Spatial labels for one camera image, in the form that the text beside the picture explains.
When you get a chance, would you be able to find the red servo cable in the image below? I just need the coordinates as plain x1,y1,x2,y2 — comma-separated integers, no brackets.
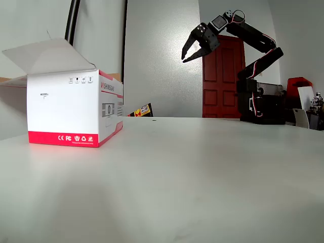
231,9,247,26

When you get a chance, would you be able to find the white and red product box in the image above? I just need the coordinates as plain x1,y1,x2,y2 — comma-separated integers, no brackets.
2,37,124,148

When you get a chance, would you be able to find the black equipment block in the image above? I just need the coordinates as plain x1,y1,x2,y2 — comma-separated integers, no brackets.
255,82,288,125

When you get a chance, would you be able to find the black camera stand pole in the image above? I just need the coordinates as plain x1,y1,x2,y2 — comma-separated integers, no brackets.
64,0,82,47

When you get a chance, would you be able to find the red wooden door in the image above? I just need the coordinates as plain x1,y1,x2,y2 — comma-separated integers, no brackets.
201,34,247,119

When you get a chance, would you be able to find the white board sheet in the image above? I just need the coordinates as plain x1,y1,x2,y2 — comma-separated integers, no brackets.
297,86,315,110

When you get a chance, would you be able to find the silver black microscope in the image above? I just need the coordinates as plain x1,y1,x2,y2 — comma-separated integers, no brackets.
309,91,324,113

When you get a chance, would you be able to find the dark partition frame strip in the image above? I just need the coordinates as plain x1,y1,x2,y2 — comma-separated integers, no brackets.
122,0,128,84

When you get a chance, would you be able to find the white chair back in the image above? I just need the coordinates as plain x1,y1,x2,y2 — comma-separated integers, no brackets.
293,108,310,130

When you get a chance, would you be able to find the red 3D printer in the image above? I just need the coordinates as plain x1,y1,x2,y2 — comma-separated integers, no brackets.
286,76,314,119

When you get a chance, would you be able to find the yellow and black packet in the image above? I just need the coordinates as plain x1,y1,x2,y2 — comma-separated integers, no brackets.
127,102,153,117

